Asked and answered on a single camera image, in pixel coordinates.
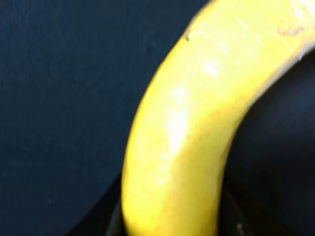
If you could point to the yellow banana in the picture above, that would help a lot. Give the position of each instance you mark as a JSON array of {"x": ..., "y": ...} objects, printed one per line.
[{"x": 231, "y": 52}]

